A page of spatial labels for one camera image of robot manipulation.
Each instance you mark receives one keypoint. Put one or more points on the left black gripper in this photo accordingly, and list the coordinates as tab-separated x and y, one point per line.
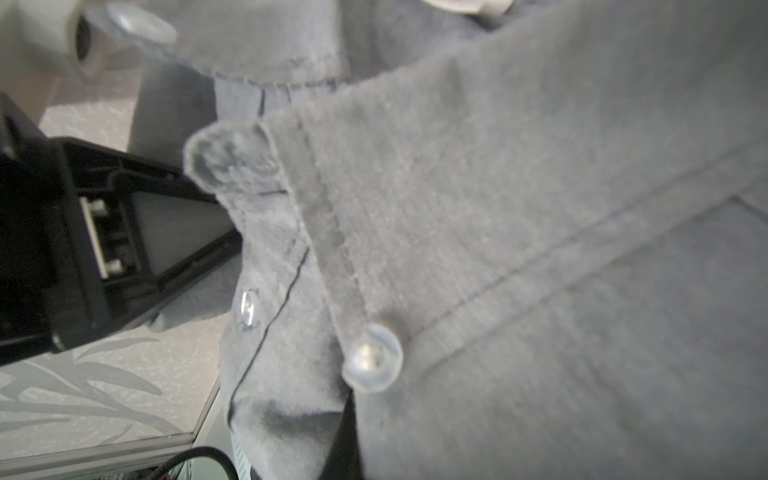
93	238

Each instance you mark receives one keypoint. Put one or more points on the grey long sleeve shirt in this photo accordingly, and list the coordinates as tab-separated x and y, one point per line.
481	239

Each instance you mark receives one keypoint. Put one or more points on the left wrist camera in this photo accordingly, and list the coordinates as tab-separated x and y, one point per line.
52	37

